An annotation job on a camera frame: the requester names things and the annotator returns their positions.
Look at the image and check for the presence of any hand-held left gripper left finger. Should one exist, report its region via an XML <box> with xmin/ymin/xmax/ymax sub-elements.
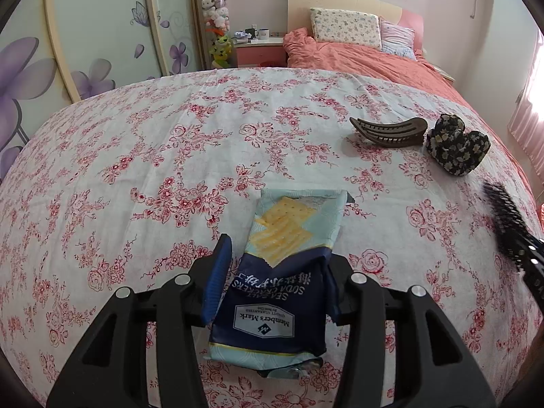
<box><xmin>47</xmin><ymin>234</ymin><xmax>234</xmax><ymax>408</ymax></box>

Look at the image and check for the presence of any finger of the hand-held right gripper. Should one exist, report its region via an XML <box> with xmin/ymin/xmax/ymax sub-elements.
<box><xmin>516</xmin><ymin>238</ymin><xmax>544</xmax><ymax>302</ymax></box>

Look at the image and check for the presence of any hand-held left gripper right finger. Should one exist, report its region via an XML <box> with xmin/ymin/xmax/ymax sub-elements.
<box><xmin>326</xmin><ymin>253</ymin><xmax>498</xmax><ymax>408</ymax></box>

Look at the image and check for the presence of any black hairbrush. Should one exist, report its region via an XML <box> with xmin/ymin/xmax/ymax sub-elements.
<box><xmin>482</xmin><ymin>182</ymin><xmax>532</xmax><ymax>270</ymax></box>

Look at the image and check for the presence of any blue cracker packet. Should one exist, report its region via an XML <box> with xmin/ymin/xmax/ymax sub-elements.
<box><xmin>203</xmin><ymin>188</ymin><xmax>355</xmax><ymax>379</ymax></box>

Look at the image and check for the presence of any black floral hair bow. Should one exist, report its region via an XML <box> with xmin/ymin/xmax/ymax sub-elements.
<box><xmin>426</xmin><ymin>113</ymin><xmax>491</xmax><ymax>178</ymax></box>

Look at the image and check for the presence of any pink curtain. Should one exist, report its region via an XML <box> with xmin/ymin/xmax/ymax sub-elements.
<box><xmin>508</xmin><ymin>30</ymin><xmax>544</xmax><ymax>154</ymax></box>

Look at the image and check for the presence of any brown hair claw clip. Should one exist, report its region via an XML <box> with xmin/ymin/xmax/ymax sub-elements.
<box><xmin>349</xmin><ymin>117</ymin><xmax>429</xmax><ymax>150</ymax></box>

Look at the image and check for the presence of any floral bed sheet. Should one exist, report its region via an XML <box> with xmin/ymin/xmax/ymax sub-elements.
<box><xmin>0</xmin><ymin>67</ymin><xmax>544</xmax><ymax>408</ymax></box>

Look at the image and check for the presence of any orange duvet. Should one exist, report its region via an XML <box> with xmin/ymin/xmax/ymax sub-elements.
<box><xmin>283</xmin><ymin>28</ymin><xmax>536</xmax><ymax>205</ymax></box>

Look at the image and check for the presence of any pink nightstand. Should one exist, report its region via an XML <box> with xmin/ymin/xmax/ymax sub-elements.
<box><xmin>233</xmin><ymin>37</ymin><xmax>286</xmax><ymax>69</ymax></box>

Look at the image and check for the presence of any pink striped pillow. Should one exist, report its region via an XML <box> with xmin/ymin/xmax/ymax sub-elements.
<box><xmin>379</xmin><ymin>19</ymin><xmax>417</xmax><ymax>59</ymax></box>

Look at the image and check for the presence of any floral print pillow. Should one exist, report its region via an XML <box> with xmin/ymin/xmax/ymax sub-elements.
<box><xmin>309</xmin><ymin>7</ymin><xmax>382</xmax><ymax>49</ymax></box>

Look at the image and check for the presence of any clear tube of plush toys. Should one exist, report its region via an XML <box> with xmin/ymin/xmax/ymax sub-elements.
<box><xmin>199</xmin><ymin>0</ymin><xmax>234</xmax><ymax>69</ymax></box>

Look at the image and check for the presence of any cream and pink headboard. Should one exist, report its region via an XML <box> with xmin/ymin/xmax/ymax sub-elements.
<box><xmin>287</xmin><ymin>0</ymin><xmax>425</xmax><ymax>49</ymax></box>

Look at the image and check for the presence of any wardrobe with purple flowers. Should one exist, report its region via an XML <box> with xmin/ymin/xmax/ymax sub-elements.
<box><xmin>0</xmin><ymin>0</ymin><xmax>205</xmax><ymax>179</ymax></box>

